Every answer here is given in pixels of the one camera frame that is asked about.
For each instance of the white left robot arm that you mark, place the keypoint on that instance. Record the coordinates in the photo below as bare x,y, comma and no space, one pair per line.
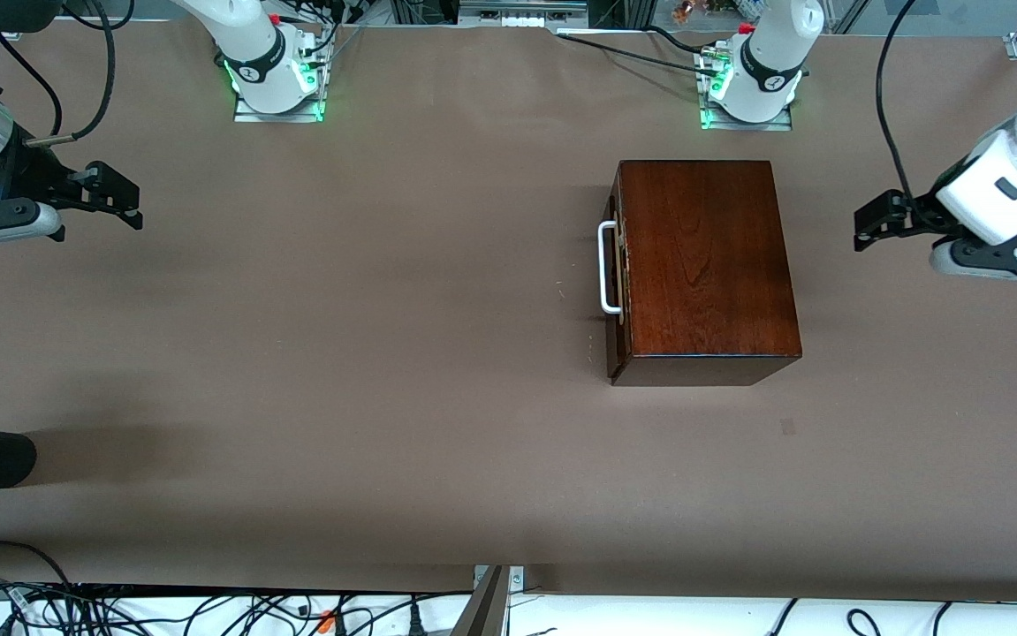
769,62

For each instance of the dark metal beam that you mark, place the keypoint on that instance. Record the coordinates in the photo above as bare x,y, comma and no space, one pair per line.
483,609

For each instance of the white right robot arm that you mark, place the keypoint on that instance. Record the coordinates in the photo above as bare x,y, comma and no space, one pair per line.
265,62

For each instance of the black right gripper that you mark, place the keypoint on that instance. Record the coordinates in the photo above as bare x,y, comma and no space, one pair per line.
34,171

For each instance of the dark brown wooden cabinet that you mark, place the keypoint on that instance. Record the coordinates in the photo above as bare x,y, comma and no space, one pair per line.
707,256

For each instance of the small aluminium bracket plate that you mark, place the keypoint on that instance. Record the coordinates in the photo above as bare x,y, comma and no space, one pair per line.
515,579

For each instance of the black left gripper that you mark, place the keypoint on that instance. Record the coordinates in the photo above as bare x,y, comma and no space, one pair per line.
917,215

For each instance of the grey power strip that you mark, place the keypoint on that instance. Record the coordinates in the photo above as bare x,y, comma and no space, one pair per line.
521,11

